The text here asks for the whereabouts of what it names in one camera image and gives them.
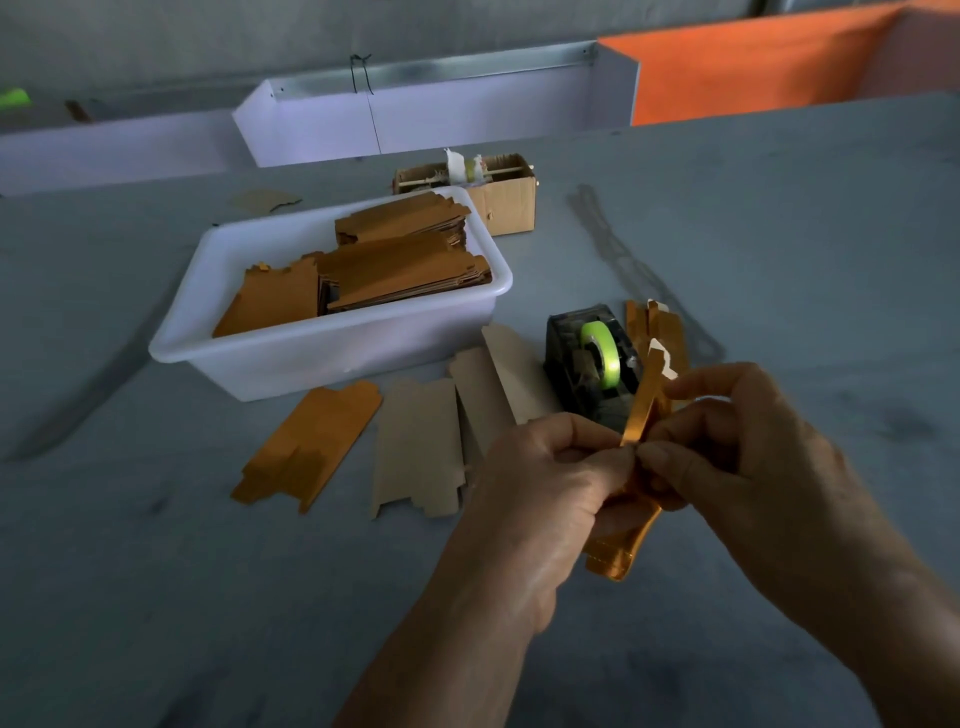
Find long white tray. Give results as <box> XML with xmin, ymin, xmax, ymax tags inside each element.
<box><xmin>232</xmin><ymin>40</ymin><xmax>641</xmax><ymax>170</ymax></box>
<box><xmin>0</xmin><ymin>108</ymin><xmax>257</xmax><ymax>197</ymax></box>

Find person's right forearm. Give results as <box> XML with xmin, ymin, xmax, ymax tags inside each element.
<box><xmin>810</xmin><ymin>558</ymin><xmax>960</xmax><ymax>728</ymax></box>

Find pile of beige blanks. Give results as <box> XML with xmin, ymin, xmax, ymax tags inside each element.
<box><xmin>448</xmin><ymin>322</ymin><xmax>564</xmax><ymax>467</ymax></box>

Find gold cartons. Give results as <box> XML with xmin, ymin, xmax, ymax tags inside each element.
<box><xmin>213</xmin><ymin>192</ymin><xmax>494</xmax><ymax>338</ymax></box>

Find person's left hand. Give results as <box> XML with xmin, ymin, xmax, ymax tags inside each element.
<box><xmin>450</xmin><ymin>415</ymin><xmax>636</xmax><ymax>632</ymax></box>

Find gold box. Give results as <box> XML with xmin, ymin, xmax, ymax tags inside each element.
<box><xmin>648</xmin><ymin>303</ymin><xmax>692</xmax><ymax>369</ymax></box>
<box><xmin>622</xmin><ymin>298</ymin><xmax>651</xmax><ymax>365</ymax></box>
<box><xmin>231</xmin><ymin>379</ymin><xmax>384</xmax><ymax>513</ymax></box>
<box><xmin>582</xmin><ymin>345</ymin><xmax>677</xmax><ymax>584</ymax></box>

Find orange tray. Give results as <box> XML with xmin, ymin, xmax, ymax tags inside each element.
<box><xmin>600</xmin><ymin>0</ymin><xmax>960</xmax><ymax>128</ymax></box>

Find green tape roll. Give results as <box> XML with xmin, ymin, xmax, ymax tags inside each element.
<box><xmin>579</xmin><ymin>319</ymin><xmax>621</xmax><ymax>395</ymax></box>

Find white plastic bin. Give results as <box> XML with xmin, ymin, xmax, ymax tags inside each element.
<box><xmin>148</xmin><ymin>186</ymin><xmax>515</xmax><ymax>402</ymax></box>

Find person's left forearm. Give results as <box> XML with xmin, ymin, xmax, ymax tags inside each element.
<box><xmin>333</xmin><ymin>582</ymin><xmax>560</xmax><ymax>728</ymax></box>

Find person's right hand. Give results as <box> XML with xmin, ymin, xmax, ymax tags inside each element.
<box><xmin>637</xmin><ymin>364</ymin><xmax>894</xmax><ymax>632</ymax></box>

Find single beige blank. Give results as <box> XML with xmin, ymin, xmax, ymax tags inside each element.
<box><xmin>369</xmin><ymin>378</ymin><xmax>468</xmax><ymax>519</ymax></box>

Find small cardboard box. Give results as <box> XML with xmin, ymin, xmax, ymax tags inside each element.
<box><xmin>393</xmin><ymin>151</ymin><xmax>539</xmax><ymax>237</ymax></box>

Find black tape dispenser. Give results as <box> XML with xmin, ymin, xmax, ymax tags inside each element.
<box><xmin>544</xmin><ymin>304</ymin><xmax>644</xmax><ymax>437</ymax></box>

